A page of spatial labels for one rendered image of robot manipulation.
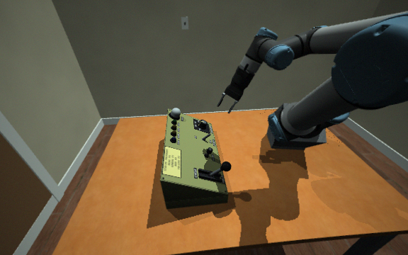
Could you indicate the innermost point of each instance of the green control panel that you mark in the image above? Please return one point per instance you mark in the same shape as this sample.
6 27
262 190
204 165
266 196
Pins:
191 171

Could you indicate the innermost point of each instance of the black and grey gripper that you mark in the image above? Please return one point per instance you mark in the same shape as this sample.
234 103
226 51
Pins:
243 76

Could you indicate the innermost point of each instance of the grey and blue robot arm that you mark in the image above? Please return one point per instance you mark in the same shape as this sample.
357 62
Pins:
371 71

